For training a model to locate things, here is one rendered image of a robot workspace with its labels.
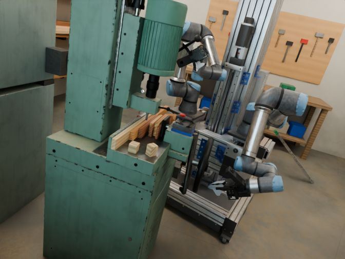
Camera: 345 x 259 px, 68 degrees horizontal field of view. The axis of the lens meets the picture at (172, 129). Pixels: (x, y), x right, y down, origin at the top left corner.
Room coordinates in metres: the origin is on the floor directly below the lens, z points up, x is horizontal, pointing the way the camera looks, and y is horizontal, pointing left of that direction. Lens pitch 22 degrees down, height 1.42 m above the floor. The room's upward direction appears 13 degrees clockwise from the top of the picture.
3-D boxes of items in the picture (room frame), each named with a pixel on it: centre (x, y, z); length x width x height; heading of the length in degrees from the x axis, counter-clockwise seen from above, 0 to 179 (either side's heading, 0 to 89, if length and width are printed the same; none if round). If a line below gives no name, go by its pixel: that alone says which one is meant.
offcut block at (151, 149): (0.96, 0.07, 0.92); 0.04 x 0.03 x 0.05; 140
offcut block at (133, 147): (0.95, 0.14, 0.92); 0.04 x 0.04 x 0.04; 81
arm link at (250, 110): (1.74, -0.54, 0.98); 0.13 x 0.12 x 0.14; 78
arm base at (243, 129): (1.74, -0.53, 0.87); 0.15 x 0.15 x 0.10
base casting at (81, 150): (1.24, 0.26, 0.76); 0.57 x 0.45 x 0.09; 78
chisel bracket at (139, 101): (1.22, 0.16, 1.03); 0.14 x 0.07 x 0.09; 78
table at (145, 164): (1.19, 0.04, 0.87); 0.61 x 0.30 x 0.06; 168
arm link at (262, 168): (1.19, -0.52, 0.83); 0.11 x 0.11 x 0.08; 78
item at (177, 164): (1.44, -0.05, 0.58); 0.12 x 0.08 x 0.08; 78
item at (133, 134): (1.31, 0.12, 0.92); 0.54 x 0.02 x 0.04; 168
